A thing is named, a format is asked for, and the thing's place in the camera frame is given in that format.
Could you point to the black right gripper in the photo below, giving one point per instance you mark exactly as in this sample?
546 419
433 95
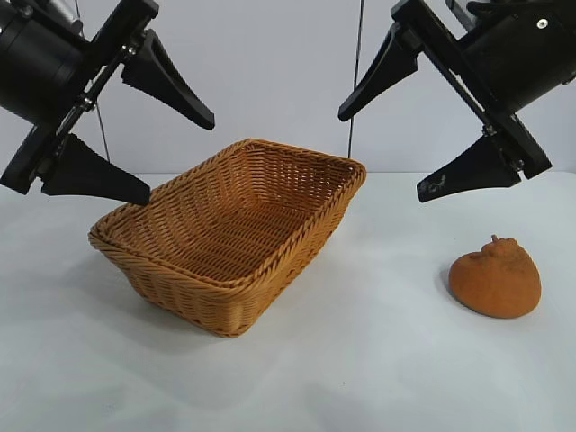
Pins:
517 63

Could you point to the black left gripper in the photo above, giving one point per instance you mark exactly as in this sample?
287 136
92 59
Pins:
40 67

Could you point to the woven tan wicker basket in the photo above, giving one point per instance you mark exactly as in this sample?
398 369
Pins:
225 225

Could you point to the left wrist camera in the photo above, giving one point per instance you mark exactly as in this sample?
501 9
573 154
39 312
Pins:
65 9

